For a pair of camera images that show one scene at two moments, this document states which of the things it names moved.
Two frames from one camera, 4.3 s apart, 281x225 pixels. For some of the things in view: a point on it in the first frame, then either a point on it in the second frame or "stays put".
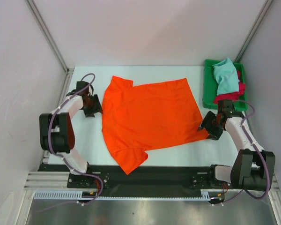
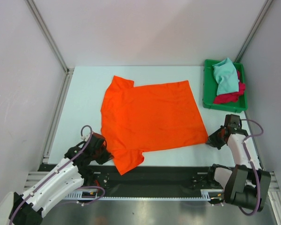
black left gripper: [97, 108] -> [106, 156]
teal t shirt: [226, 76] stays put
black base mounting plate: [149, 181] stays put
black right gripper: [210, 125] -> [215, 138]
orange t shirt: [142, 117] stays put
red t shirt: [233, 96] stays put
